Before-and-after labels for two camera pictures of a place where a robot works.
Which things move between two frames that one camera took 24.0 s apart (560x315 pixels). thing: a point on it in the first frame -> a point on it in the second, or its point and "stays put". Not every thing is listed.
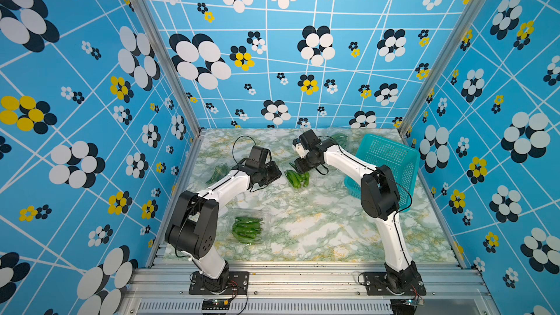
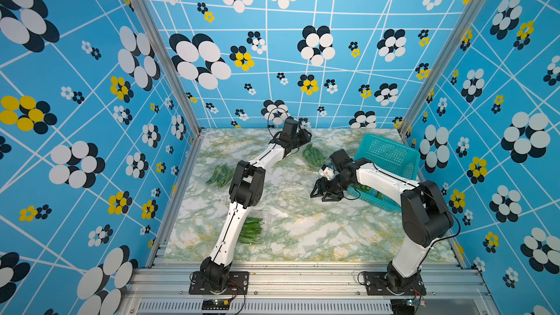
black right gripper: x=298 y=163 -> x=321 y=188
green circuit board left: x=215 y=304 stays put
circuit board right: x=405 y=306 stays put
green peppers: x=247 y=230 stays put
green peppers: x=222 y=170 stays put
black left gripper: x=275 y=173 -> x=304 y=136
